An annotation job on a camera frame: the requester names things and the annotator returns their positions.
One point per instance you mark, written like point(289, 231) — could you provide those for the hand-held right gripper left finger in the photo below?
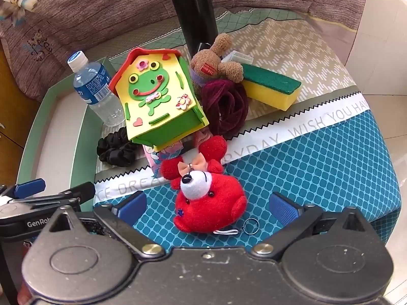
point(132, 206)

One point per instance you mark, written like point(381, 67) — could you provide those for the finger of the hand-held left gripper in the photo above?
point(30, 186)
point(76, 193)

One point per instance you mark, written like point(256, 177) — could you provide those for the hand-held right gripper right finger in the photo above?
point(282, 208)

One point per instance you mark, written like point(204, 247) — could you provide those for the pink printed pouch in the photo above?
point(159, 160)

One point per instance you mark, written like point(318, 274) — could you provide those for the black satin scrunchie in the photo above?
point(116, 147)

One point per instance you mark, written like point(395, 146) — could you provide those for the teal patterned cloth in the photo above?
point(318, 159)

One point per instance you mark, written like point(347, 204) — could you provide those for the green cardboard tray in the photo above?
point(63, 133)

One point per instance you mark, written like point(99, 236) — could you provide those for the wooden cabinet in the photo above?
point(9, 117)

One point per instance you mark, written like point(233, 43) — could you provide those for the clear plastic water bottle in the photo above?
point(95, 89)

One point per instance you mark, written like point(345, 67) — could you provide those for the yellow foam frog house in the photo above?
point(152, 95)

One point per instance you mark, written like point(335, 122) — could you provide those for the yellow and green sponge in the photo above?
point(270, 92)

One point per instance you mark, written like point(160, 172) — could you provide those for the dark red velvet scrunchie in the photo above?
point(211, 101)

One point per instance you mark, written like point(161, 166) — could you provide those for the small white packet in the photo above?
point(240, 57)

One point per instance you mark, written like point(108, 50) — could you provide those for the brown plush bear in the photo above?
point(206, 63)

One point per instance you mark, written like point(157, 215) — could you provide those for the brown flowered fabric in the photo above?
point(111, 9)

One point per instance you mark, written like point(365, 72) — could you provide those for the black pole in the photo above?
point(194, 12)

